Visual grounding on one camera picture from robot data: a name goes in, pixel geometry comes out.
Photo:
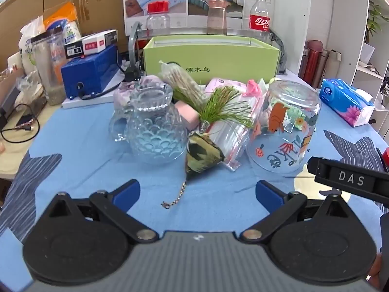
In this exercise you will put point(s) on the black power plug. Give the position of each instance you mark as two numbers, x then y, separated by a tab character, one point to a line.
132	73

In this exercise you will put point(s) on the blue printed tablecloth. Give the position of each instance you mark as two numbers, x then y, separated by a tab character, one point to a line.
91	158

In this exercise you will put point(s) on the beige thermos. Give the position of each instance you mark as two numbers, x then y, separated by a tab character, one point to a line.
322	70

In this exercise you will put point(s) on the white plastic bag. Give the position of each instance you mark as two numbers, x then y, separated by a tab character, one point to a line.
25	45

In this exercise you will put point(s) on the white box with red label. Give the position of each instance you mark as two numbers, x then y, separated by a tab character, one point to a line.
94	41

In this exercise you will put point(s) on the blue power supply box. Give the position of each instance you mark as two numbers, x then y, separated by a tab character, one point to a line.
91	70

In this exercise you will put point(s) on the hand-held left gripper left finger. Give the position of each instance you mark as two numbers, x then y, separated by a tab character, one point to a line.
129	192

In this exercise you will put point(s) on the cola bottle with red cap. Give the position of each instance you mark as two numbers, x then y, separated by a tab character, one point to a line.
259	21

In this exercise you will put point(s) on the orange and blue bag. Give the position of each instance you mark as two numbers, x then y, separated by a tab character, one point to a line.
60	21

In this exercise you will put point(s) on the pink tissue pack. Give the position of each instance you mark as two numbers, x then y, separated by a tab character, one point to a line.
221	83

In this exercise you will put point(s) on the bag of cotton swabs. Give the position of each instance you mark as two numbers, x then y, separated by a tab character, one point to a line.
179	77

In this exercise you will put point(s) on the grey metal bracket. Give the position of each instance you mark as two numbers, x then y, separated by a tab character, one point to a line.
279	51
133	42

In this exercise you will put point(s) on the brown thermos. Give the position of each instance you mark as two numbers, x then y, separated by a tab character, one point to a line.
303	64

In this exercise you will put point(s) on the white shelf unit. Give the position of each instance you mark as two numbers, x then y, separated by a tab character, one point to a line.
358	21

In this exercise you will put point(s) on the clear jar with red lid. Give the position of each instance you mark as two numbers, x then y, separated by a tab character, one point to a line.
158	21

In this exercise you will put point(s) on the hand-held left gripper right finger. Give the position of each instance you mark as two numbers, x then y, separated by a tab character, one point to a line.
268	195

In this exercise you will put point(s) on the white board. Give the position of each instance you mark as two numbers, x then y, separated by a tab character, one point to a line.
91	102

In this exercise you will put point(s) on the clear jar with pink lid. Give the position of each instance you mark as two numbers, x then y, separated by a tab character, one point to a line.
217	18

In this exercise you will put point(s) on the clear zip bag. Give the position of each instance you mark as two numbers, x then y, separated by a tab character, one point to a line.
231	140

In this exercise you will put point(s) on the tall clear plastic container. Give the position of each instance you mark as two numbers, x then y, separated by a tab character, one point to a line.
50	67

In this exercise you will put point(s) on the pale floral fabric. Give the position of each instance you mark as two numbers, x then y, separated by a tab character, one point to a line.
124	92

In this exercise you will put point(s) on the blue tissue pack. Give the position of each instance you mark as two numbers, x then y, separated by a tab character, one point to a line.
340	97

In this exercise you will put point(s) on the red thermos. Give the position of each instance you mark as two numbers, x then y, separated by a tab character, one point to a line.
313	64

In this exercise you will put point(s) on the pink sponge block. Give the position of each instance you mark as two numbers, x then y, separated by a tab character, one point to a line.
188	114

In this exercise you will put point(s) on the green needle sprig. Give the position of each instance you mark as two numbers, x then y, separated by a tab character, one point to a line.
221	103

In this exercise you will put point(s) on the printed glass cup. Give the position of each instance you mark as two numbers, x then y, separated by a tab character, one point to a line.
282	146

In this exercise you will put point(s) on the brown cardboard box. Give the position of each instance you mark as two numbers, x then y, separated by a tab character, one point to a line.
91	0

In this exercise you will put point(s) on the clear glass pitcher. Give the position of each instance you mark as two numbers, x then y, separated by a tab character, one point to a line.
152	137

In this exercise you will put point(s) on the green cardboard box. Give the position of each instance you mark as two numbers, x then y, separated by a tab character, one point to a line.
243	60

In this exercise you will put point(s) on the green potted plant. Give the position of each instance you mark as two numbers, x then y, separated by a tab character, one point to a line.
373	18

